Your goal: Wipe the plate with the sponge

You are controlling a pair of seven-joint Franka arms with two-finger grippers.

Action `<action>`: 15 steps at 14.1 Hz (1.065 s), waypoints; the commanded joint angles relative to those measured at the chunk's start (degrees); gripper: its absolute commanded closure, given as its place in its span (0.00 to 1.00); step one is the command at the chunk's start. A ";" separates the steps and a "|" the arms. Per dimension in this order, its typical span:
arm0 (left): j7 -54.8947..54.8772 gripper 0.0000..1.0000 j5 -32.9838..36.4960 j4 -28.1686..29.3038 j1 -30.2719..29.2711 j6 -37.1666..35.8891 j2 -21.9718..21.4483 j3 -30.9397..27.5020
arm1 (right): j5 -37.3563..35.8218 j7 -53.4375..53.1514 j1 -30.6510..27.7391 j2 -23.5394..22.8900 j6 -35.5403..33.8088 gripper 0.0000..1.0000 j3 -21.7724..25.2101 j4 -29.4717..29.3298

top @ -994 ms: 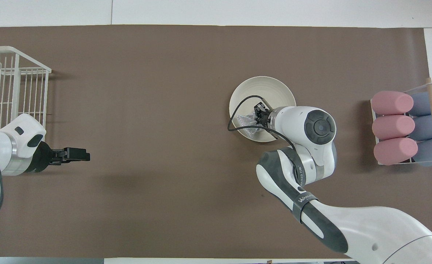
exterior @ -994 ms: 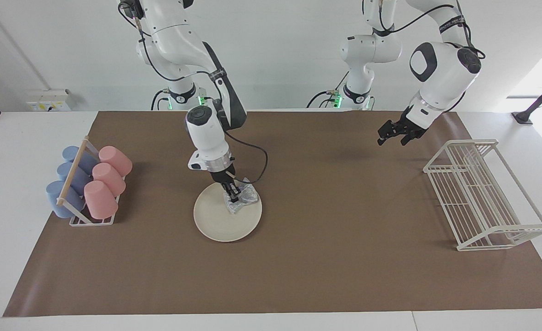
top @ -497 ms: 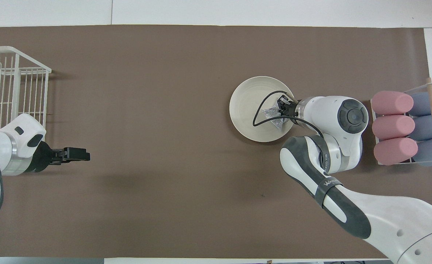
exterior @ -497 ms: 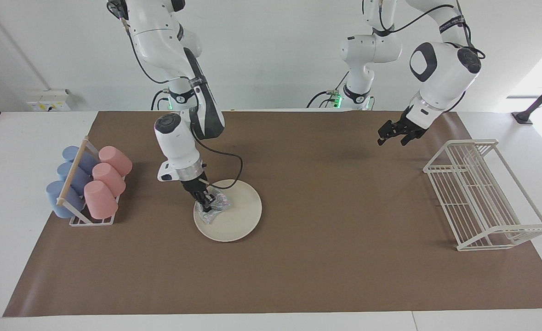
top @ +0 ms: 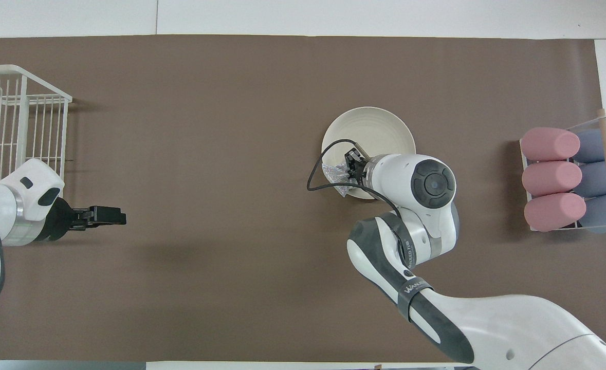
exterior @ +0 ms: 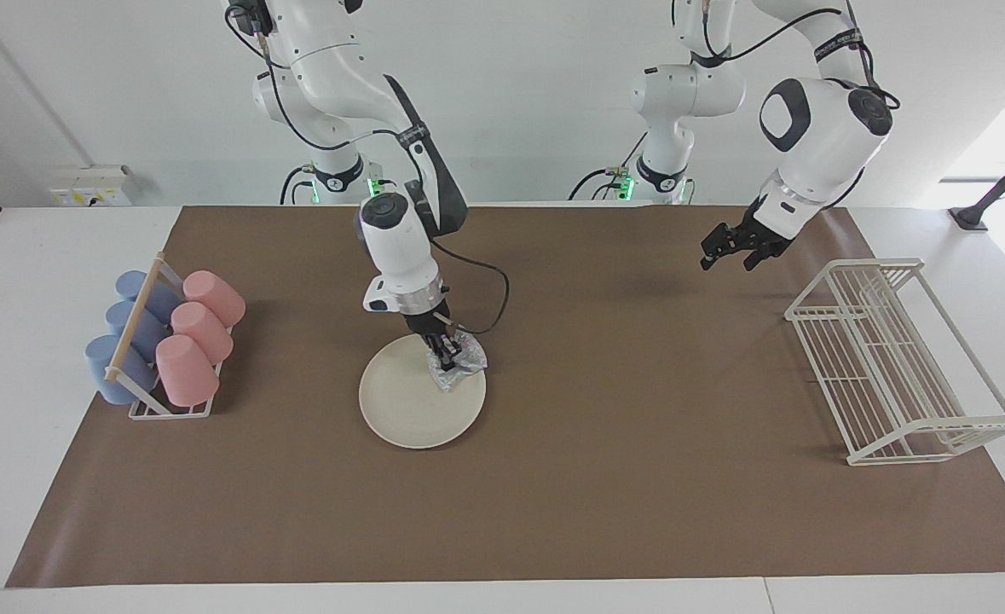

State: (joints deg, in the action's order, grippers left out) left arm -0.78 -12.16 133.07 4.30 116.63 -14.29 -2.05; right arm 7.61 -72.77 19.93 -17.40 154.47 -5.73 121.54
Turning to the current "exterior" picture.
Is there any clear plastic wrapper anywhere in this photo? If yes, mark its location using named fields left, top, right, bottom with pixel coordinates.
left=427, top=333, right=488, bottom=393

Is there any cream round plate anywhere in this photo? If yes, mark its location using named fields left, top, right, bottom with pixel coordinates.
left=359, top=333, right=487, bottom=450

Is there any brown table mat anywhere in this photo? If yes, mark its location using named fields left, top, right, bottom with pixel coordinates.
left=5, top=205, right=1005, bottom=589

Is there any pink plastic cup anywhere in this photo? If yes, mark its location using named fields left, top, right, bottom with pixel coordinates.
left=170, top=302, right=234, bottom=366
left=155, top=334, right=220, bottom=408
left=182, top=270, right=246, bottom=328

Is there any black angled stand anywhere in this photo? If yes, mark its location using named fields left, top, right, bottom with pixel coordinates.
left=948, top=138, right=1005, bottom=232

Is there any blue plastic cup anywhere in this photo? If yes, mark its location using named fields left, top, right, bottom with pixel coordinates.
left=115, top=270, right=183, bottom=325
left=84, top=334, right=160, bottom=406
left=106, top=300, right=170, bottom=361

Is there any white wooden cup rack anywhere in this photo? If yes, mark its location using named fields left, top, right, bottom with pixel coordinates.
left=105, top=252, right=234, bottom=420

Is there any black left base cable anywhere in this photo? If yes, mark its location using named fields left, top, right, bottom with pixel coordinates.
left=569, top=130, right=650, bottom=202

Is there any black base cable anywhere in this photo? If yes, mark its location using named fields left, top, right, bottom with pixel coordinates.
left=279, top=165, right=315, bottom=206
left=569, top=130, right=650, bottom=202

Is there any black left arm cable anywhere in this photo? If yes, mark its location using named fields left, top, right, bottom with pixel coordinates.
left=698, top=0, right=902, bottom=112

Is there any black right base cable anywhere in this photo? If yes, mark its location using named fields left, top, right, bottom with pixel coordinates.
left=279, top=165, right=315, bottom=206

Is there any white wire dish rack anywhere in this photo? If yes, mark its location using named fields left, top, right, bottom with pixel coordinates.
left=784, top=258, right=1005, bottom=466

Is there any white wall socket box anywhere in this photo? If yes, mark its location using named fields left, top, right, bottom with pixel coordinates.
left=49, top=166, right=136, bottom=207

